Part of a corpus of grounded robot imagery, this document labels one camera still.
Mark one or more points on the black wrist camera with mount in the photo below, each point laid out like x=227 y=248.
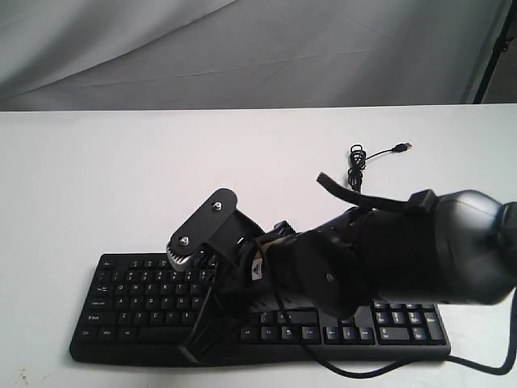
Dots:
x=218 y=226

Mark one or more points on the black light stand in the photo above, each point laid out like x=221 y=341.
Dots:
x=500 y=46

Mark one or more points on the grey backdrop cloth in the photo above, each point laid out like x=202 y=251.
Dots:
x=150 y=55

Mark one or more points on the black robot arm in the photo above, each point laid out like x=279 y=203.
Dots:
x=457 y=249

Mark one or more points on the black acer keyboard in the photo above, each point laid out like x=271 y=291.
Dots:
x=138 y=310

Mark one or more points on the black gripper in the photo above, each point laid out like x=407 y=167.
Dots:
x=239 y=288

